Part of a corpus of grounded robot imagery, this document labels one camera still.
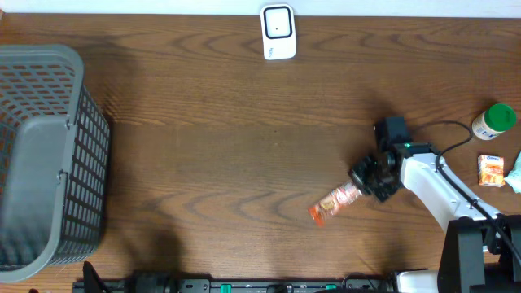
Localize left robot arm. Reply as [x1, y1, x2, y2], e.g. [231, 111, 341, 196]
[72, 261, 178, 293]

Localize orange red candy bar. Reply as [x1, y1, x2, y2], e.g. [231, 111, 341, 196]
[308, 181, 362, 225]

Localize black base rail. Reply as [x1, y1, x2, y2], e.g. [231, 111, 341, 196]
[72, 278, 398, 293]

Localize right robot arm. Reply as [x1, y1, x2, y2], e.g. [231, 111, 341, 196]
[349, 117, 520, 293]

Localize grey plastic mesh basket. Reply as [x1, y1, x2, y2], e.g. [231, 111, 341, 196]
[1, 45, 111, 283]

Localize teal white wipes packet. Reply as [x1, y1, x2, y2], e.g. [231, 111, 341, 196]
[505, 153, 521, 194]

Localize white barcode scanner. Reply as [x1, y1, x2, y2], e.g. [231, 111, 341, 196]
[260, 3, 297, 60]

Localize green lid jar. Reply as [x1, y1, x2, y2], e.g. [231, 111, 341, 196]
[471, 103, 517, 141]

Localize small orange snack packet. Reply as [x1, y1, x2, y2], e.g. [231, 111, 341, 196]
[478, 155, 505, 187]

